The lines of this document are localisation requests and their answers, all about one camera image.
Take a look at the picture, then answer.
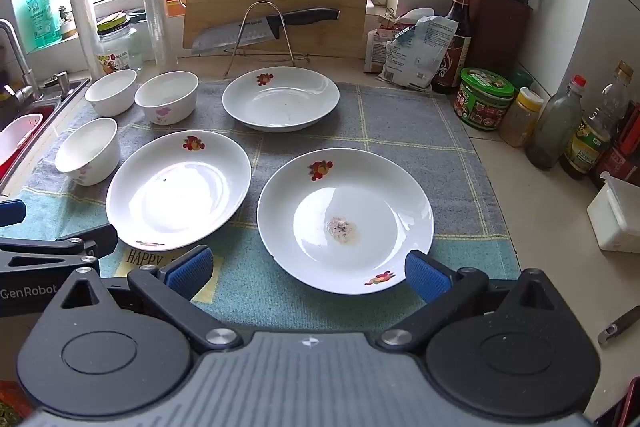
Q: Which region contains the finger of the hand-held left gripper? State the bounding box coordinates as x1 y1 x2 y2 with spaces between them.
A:
0 223 119 279
0 200 27 229

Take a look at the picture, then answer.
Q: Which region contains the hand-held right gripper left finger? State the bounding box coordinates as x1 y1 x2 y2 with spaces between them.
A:
60 246 243 355

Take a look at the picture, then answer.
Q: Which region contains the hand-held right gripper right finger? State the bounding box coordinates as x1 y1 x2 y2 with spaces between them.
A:
376 250 557 353

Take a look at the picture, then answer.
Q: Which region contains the white plate with food residue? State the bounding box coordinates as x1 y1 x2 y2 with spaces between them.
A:
256 148 435 295

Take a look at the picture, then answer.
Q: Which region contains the red white plastic basin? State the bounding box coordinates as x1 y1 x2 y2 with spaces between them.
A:
0 113 45 168

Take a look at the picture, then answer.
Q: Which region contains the metal sink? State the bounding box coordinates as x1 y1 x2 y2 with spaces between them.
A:
0 77 92 198

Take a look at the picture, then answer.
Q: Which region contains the grey teal checked towel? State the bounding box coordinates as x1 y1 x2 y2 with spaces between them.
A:
0 79 522 325

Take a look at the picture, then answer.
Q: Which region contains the metal faucet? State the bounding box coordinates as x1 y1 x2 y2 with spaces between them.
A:
0 19 41 108

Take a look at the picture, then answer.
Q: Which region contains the white bowl pink flower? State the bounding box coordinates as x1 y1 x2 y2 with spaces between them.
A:
134 71 200 126

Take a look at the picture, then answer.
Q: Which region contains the yellow lid spice jar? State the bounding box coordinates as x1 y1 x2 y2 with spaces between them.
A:
499 87 545 148

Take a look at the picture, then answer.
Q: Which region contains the green lid sauce tub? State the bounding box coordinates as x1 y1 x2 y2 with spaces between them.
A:
453 67 516 132

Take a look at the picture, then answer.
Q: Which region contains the glass bottle red cap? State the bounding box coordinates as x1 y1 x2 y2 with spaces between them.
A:
525 75 587 171

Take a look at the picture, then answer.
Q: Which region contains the stack of white plastic cups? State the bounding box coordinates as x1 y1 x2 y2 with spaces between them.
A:
68 0 102 81

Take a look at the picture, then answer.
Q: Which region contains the glass jar yellow green lid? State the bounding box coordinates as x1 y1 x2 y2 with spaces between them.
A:
96 13 145 75

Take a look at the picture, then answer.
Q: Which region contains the small potted plant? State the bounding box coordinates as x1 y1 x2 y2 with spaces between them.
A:
56 5 77 39

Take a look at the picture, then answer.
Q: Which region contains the white plastic box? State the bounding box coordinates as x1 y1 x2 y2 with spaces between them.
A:
586 171 640 254

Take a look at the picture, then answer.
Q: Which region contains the green dish soap bottle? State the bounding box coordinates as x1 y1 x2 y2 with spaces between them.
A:
25 0 63 48

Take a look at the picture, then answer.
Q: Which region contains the oil bottle yellow label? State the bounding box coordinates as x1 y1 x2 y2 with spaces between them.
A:
559 61 635 180

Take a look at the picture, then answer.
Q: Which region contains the white bag blue print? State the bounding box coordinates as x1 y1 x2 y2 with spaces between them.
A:
375 16 460 90

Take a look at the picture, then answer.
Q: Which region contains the white bag orange print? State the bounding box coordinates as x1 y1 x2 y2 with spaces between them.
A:
363 27 401 74

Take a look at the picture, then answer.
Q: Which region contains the dark red bottle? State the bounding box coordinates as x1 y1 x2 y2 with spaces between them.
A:
590 99 640 192

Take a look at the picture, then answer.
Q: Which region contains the dark red knife block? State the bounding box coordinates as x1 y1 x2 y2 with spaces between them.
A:
467 0 533 80

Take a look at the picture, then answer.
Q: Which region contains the dark soy sauce bottle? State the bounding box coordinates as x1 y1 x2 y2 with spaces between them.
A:
431 0 475 95

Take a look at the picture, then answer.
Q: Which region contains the dark tool handle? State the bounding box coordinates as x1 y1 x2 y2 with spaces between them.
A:
597 306 640 348

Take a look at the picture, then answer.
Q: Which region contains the metal wire rack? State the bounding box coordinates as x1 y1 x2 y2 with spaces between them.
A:
222 1 312 78

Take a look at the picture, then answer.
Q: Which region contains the black handled kitchen knife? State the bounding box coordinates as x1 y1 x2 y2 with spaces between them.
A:
191 7 341 56

